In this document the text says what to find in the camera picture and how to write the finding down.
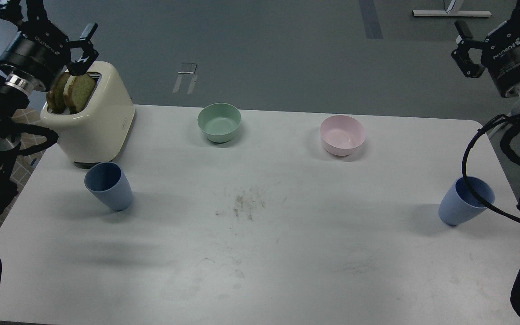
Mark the cream white toaster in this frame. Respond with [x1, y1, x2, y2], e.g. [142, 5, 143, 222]
[41, 61, 135, 166]

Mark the right toast slice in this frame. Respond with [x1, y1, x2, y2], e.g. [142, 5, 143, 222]
[63, 73, 96, 114]

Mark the blue cup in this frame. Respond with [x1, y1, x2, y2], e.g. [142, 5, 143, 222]
[438, 176, 495, 226]
[84, 161, 133, 211]

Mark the left toast slice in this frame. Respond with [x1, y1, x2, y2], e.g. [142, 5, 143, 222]
[46, 72, 70, 114]

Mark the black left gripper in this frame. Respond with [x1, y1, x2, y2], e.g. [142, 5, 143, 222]
[0, 0, 99, 91]

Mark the pink bowl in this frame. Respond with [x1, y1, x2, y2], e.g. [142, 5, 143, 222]
[319, 115, 367, 157]

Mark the mint green bowl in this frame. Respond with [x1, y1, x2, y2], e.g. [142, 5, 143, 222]
[197, 103, 242, 144]

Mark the toast slice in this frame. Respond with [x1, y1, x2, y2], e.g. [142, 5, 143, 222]
[63, 73, 96, 114]
[46, 72, 70, 114]

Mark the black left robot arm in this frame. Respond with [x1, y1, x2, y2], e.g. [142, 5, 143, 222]
[0, 0, 98, 214]

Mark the white stand base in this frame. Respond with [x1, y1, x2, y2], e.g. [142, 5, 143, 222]
[411, 0, 492, 18]

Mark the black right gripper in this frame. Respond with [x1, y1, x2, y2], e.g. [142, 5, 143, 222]
[450, 0, 520, 98]

